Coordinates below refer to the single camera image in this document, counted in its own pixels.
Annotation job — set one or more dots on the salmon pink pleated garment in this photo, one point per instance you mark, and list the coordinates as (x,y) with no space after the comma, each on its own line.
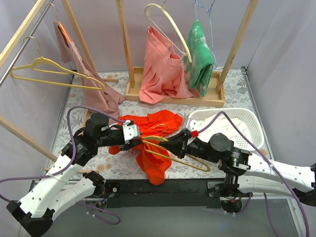
(163,72)

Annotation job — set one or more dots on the white plastic laundry basket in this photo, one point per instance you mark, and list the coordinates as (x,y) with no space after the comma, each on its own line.
(255,136)

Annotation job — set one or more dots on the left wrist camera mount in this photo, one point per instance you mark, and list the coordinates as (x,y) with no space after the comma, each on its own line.
(130,131)

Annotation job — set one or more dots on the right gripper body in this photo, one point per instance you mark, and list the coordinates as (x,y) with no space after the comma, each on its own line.
(183,145)

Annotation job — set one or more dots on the orange t-shirt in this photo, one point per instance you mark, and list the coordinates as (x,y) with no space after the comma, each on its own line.
(155,173)

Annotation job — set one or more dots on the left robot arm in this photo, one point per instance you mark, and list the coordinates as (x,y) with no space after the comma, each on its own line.
(37,210)

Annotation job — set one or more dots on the cream wooden hanger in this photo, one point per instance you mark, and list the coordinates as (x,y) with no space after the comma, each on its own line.
(169,29)

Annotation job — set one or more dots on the green white hanging cloth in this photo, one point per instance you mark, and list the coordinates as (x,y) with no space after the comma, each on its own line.
(199,70)

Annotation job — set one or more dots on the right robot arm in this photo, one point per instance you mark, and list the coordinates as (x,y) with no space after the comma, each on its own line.
(246,172)

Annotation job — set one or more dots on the wooden rack with tray base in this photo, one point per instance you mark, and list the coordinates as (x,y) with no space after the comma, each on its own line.
(215,96)

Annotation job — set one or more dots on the metal hanging rod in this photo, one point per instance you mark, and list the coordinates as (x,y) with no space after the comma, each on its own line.
(33,26)

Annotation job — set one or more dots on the black base bar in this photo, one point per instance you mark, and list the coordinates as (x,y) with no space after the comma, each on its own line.
(172,193)

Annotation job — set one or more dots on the blue wire hanger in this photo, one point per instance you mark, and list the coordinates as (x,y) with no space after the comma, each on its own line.
(208,11)

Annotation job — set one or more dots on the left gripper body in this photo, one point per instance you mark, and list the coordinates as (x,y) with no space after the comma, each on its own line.
(128,143)

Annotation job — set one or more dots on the white cloth in basket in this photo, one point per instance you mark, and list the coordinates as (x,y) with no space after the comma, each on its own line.
(222,125)

